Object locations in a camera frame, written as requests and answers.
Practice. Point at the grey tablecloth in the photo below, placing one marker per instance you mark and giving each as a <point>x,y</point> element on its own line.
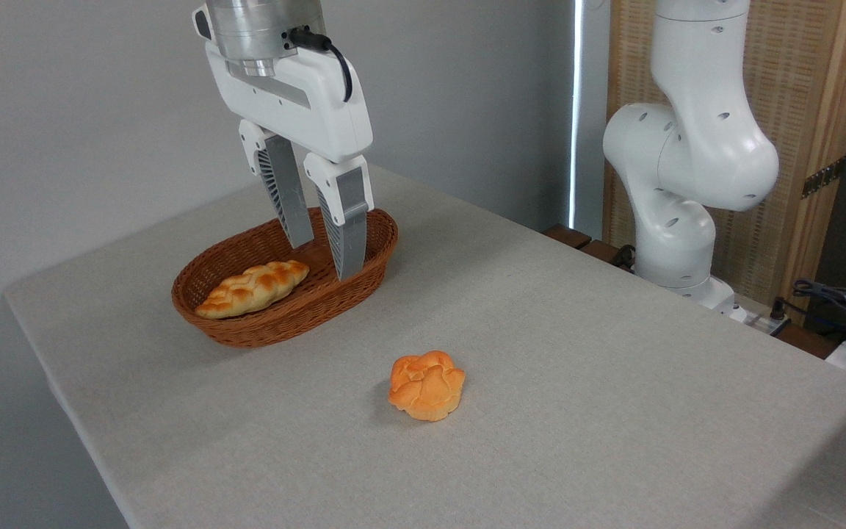
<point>540,382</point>

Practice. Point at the white power strip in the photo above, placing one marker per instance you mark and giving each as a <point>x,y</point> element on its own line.
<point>757,317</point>

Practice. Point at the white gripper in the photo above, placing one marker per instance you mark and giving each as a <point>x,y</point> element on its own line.
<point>298,103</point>

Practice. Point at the round orange bread roll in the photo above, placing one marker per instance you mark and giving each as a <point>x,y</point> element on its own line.
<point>427,386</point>

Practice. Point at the long braided bread loaf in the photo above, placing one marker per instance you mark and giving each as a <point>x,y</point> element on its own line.
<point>250,289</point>

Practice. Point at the metal screen hinge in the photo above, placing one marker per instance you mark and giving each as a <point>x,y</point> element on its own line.
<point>825,177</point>

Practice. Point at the brown woven wicker basket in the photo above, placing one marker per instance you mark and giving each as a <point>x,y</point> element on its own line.
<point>305,301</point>

